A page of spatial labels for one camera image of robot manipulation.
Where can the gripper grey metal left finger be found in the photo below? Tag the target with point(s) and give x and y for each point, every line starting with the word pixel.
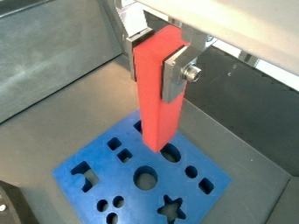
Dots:
pixel 136 30

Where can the black object at corner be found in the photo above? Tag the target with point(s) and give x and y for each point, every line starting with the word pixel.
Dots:
pixel 15 210

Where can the red rectangular block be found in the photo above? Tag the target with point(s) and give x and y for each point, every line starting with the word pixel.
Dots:
pixel 159 115

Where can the blue shape sorting board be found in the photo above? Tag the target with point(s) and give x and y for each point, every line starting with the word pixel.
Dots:
pixel 120 183

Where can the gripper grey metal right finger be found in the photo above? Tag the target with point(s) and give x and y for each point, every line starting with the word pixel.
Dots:
pixel 179 69

